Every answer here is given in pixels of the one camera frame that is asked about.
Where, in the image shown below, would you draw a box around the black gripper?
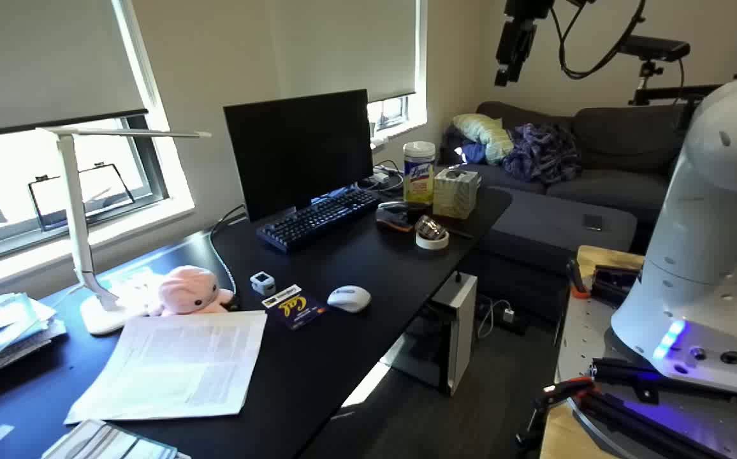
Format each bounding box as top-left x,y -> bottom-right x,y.
491,0 -> 556,88

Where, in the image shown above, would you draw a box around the patterned tissue box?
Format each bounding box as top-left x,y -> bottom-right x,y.
430,164 -> 485,222

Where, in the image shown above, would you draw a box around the pale green pillow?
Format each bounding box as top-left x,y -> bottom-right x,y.
452,112 -> 515,167

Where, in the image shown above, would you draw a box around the purple crumpled blanket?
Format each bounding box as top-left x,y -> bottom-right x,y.
503,121 -> 582,190

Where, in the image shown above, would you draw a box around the disinfecting wipes canister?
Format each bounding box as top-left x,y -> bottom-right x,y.
401,138 -> 439,210

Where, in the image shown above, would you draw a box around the dark grey sectional sofa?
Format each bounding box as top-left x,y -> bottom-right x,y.
441,101 -> 704,335

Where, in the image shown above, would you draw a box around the small beige roller blind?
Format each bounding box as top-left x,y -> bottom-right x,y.
267,0 -> 421,106

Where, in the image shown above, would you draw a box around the black tape dispenser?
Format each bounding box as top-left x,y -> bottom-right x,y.
372,200 -> 415,236

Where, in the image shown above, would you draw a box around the brown cardboard piece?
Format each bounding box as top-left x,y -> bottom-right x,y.
574,243 -> 648,301

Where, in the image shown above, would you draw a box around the black computer monitor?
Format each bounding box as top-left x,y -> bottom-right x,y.
222,88 -> 376,226

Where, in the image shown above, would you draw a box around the black keyboard blue keys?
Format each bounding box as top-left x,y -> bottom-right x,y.
251,183 -> 381,255

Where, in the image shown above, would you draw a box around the white computer tower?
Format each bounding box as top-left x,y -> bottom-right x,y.
387,269 -> 480,398

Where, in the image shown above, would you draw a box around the white computer mouse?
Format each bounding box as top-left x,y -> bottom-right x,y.
324,284 -> 375,317

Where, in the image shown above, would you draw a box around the blue Cal gift card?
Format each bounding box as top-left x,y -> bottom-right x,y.
260,282 -> 328,333

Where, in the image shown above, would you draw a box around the small white cube device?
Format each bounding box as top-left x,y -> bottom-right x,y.
248,269 -> 277,298

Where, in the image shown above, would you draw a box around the pink plush octopus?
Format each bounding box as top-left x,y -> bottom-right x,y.
154,264 -> 237,319

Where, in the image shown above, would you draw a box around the white printed paper stack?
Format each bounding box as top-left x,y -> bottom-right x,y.
63,310 -> 269,427

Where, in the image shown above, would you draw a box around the white desk lamp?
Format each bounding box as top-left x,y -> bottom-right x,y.
36,125 -> 213,338

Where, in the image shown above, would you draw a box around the large beige roller blind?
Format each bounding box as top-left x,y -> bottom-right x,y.
0,0 -> 151,141

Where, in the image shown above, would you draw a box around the pile of printed papers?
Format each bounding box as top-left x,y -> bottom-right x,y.
41,416 -> 191,459

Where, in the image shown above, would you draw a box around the stack of books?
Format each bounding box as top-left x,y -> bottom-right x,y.
0,292 -> 69,393

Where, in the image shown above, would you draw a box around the black looped cable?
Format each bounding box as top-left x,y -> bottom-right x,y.
548,0 -> 648,83

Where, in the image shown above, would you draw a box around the black camera on tripod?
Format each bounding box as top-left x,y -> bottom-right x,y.
619,34 -> 694,107

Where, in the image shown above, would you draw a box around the small metal bracket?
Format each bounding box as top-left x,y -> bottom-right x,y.
491,305 -> 531,335

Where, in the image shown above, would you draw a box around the black wire frame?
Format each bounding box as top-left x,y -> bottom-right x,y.
26,162 -> 137,232

